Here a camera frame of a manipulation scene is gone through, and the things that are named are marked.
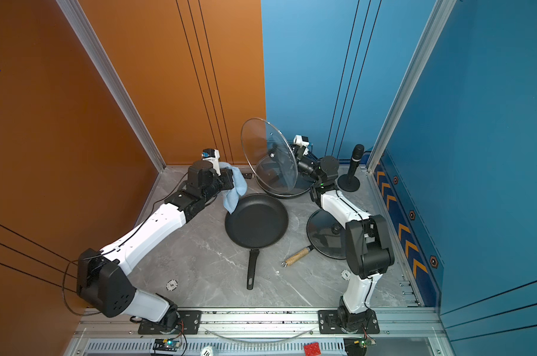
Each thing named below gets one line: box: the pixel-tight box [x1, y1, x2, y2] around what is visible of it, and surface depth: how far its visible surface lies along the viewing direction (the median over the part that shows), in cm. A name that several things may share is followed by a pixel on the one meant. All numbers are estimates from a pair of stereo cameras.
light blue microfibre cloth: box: [218, 161, 247, 215], surface depth 84 cm
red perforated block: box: [304, 341, 322, 356], surface depth 69 cm
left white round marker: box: [165, 278, 179, 292], surface depth 83 cm
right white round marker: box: [340, 269, 351, 281], surface depth 85 cm
